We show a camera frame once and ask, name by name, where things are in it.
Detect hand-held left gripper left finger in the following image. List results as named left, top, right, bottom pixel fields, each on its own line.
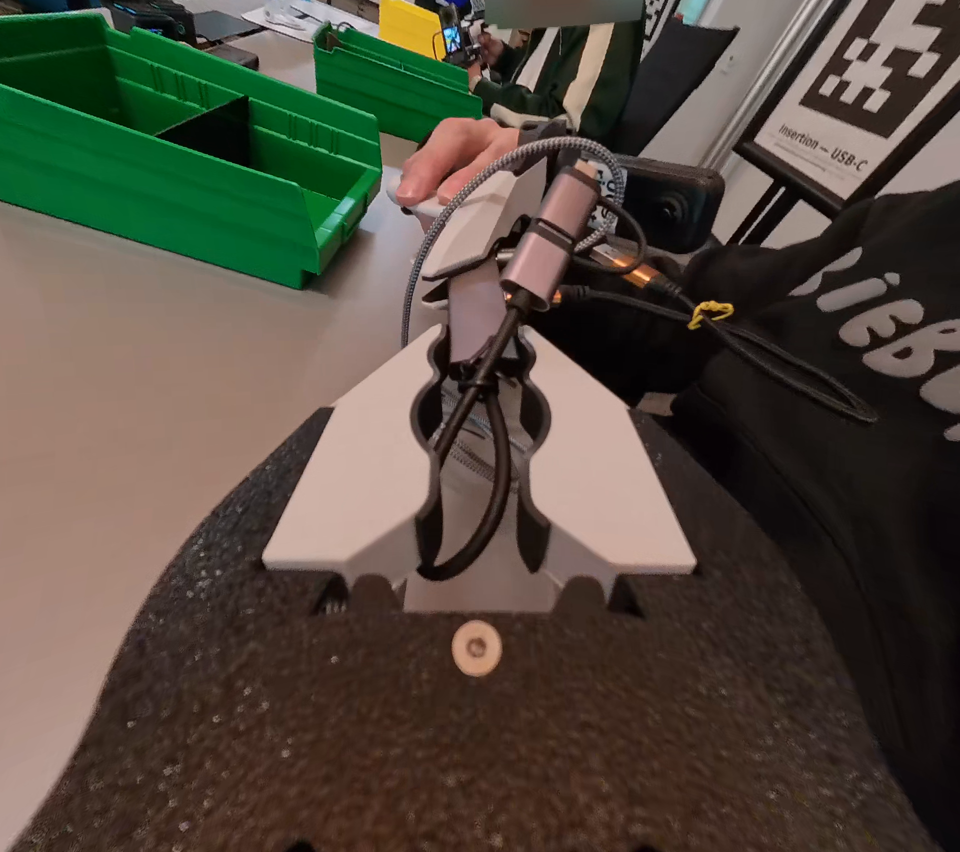
left=261, top=324, right=445, bottom=592

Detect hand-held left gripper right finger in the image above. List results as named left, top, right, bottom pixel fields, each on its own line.
left=517, top=327, right=700, bottom=589

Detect grey USB hub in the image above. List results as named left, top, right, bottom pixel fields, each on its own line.
left=416, top=160, right=648, bottom=581

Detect black cable with orange plugs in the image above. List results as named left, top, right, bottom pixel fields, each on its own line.
left=555, top=250, right=879, bottom=425

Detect grey braided cable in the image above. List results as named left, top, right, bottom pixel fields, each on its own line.
left=401, top=135, right=627, bottom=493

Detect green plastic bin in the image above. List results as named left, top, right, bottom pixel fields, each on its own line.
left=313, top=23, right=485, bottom=144
left=0, top=12, right=384, bottom=290

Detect person's right forearm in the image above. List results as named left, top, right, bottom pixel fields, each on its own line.
left=534, top=243, right=759, bottom=410

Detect grey desk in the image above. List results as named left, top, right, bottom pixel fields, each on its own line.
left=0, top=0, right=680, bottom=849

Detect person's right hand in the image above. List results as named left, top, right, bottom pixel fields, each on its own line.
left=393, top=115, right=526, bottom=208

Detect small black handheld device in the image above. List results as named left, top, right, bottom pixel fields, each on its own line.
left=433, top=0, right=490, bottom=70

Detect small marker sign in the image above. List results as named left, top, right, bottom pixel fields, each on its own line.
left=643, top=0, right=693, bottom=43

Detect yellow plastic bin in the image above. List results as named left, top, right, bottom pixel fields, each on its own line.
left=378, top=0, right=444, bottom=59

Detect black framed marker sign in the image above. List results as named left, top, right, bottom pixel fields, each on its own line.
left=731, top=0, right=960, bottom=245

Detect black bin divider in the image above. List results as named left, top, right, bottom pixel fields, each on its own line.
left=156, top=96, right=252, bottom=169

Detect white paper sheets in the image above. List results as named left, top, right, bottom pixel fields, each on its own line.
left=251, top=0, right=376, bottom=40

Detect black flat pad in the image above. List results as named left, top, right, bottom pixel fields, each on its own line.
left=191, top=12, right=261, bottom=50

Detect black charger device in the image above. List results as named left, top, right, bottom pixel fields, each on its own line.
left=112, top=0, right=198, bottom=46

